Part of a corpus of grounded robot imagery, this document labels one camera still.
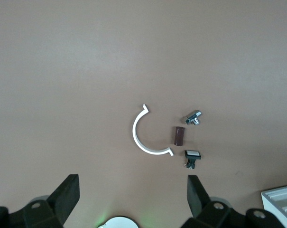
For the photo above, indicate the dark brown plastic block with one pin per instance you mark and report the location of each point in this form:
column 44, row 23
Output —
column 178, row 135

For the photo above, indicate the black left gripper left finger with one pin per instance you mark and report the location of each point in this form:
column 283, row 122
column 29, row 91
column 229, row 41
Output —
column 60, row 202

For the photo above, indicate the white drawer cabinet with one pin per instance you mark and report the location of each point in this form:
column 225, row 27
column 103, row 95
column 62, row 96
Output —
column 279, row 206

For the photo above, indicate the white semicircular clamp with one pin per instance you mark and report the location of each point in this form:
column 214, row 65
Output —
column 134, row 130

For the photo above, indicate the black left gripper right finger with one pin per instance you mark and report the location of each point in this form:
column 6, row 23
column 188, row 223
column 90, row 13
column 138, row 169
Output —
column 200, row 202

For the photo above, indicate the black rectangular white-faced button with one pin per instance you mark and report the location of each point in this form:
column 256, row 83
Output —
column 193, row 154

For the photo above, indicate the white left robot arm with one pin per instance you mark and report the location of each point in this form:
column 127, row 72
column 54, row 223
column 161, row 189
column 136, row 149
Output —
column 119, row 223

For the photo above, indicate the silver metal fitting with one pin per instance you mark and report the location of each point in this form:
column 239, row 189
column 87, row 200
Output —
column 191, row 117

